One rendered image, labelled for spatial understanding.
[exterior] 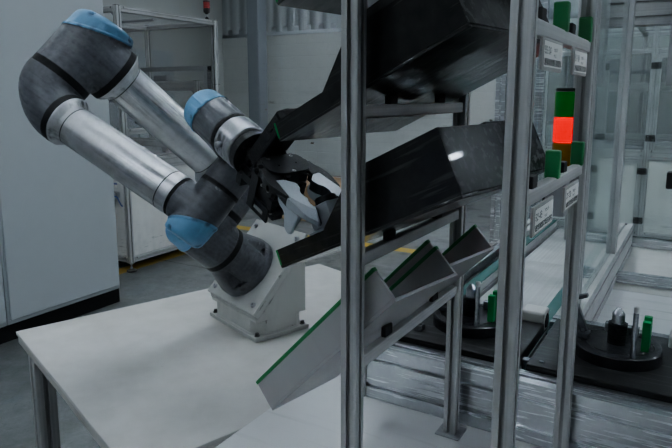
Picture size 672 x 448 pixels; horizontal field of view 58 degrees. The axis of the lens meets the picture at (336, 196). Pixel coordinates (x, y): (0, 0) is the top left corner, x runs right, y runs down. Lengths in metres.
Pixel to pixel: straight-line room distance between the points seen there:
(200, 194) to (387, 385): 0.47
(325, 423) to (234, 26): 11.02
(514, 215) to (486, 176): 0.09
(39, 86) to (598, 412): 1.06
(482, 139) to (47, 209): 3.51
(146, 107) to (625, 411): 0.99
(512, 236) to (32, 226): 3.55
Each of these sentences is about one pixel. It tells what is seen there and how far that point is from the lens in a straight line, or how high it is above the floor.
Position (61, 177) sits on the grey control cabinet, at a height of 0.91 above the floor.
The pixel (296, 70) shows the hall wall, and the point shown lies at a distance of 10.97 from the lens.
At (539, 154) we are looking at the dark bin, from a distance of 0.84.
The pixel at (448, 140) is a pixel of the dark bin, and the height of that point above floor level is 1.36.
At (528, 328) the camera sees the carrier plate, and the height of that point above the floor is 0.97.
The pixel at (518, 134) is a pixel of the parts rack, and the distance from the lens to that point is 0.56.
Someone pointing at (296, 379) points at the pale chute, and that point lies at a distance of 0.80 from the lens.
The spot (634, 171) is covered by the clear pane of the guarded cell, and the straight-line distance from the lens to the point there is 2.43.
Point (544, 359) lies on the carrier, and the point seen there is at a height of 0.97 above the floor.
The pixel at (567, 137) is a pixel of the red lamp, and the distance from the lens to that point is 1.26.
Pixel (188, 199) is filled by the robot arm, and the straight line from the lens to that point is 1.03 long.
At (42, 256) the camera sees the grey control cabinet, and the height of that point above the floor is 0.46.
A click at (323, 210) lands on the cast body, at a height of 1.26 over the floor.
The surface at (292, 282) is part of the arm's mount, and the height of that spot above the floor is 0.98.
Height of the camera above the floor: 1.40
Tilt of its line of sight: 9 degrees down
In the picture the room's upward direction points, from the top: straight up
